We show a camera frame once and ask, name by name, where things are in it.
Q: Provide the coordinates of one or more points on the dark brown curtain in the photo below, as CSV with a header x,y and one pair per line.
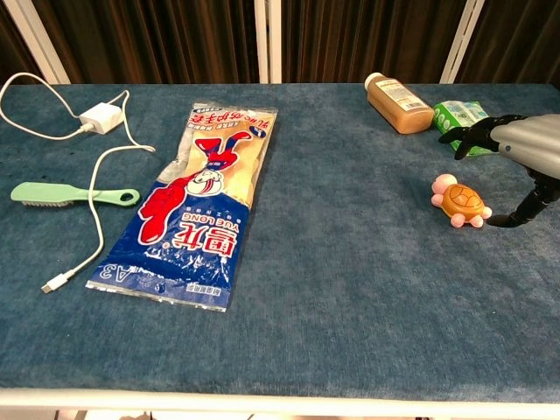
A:
x,y
166,39

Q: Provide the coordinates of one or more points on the green tissue pack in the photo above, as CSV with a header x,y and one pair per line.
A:
x,y
455,111

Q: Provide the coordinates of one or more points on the white frame post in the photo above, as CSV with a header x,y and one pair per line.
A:
x,y
268,39
41,44
464,39

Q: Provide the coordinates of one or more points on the mint green brush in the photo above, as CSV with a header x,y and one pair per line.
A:
x,y
48,192

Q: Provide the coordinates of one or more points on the small orange turtle toy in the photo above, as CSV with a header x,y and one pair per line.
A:
x,y
461,200

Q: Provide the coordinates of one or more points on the blue felt table cover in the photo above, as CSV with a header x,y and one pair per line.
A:
x,y
328,271

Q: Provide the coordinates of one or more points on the blue red glove package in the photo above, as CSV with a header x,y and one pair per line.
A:
x,y
192,210

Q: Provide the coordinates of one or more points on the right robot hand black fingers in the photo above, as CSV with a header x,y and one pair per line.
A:
x,y
529,140

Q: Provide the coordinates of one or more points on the brown drink bottle white cap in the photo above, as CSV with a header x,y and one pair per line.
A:
x,y
402,105

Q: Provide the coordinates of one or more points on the white charger block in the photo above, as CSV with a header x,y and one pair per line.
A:
x,y
101,117

